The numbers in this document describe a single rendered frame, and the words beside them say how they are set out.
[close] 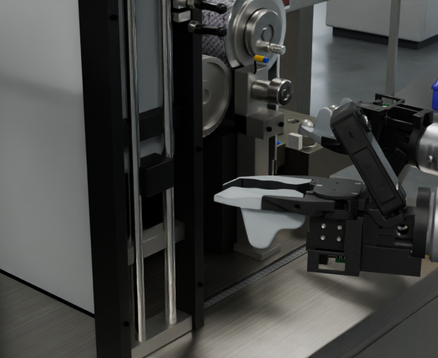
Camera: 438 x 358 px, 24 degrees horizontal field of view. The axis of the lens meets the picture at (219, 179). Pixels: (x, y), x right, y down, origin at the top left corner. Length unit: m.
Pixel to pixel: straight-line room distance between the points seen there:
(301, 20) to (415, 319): 1.05
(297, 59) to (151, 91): 1.28
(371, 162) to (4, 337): 0.66
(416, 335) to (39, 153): 0.68
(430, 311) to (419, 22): 4.63
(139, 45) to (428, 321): 0.74
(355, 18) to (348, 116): 5.51
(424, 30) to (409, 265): 5.32
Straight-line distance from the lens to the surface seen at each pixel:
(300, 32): 2.55
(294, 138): 1.75
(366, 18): 6.47
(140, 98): 1.30
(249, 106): 1.58
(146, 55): 1.29
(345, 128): 1.01
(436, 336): 1.81
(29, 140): 1.49
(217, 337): 1.45
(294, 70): 2.58
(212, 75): 1.56
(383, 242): 1.04
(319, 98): 5.39
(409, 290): 1.60
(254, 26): 1.57
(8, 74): 1.49
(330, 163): 1.80
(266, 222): 1.03
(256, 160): 1.61
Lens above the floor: 1.65
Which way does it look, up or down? 22 degrees down
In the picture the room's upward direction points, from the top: straight up
